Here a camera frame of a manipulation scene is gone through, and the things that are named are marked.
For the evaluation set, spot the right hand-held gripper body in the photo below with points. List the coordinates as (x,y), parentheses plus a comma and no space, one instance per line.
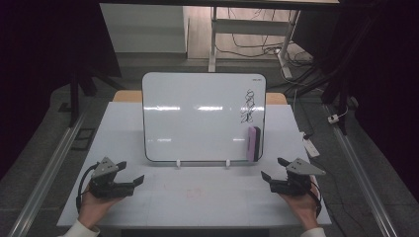
(294,179)

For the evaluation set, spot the white cabinet panel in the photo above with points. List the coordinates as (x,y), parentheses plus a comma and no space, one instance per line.
(141,29)

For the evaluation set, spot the white metal desk frame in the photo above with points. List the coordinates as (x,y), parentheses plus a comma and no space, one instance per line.
(250,27)

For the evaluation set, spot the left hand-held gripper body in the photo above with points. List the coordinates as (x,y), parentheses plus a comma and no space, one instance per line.
(104,179)

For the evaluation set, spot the dark curtain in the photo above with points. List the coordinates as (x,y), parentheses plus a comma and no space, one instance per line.
(36,65)
(385,82)

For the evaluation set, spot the white whiteboard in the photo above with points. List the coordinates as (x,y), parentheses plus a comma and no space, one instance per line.
(197,125)

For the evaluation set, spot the white power strip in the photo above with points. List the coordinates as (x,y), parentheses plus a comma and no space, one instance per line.
(310,147)

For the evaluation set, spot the person's right hand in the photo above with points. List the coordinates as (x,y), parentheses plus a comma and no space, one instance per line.
(301,207)

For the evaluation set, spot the purple and black eraser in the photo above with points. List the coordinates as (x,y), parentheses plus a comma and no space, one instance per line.
(252,144)

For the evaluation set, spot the grey metal rail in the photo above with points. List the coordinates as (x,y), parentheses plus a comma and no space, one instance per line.
(46,177)
(362,177)

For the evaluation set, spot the small white plug adaptor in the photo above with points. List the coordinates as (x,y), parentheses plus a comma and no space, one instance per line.
(333,118)

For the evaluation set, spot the white whiteboard stand foot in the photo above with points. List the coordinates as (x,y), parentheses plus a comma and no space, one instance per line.
(227,163)
(178,163)

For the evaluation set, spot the black metal stand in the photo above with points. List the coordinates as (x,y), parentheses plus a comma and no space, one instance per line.
(342,98)
(75,95)

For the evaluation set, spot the wooden table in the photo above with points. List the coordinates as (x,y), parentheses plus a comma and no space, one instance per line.
(126,96)

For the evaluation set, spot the person's left hand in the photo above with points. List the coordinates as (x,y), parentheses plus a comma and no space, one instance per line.
(95,207)

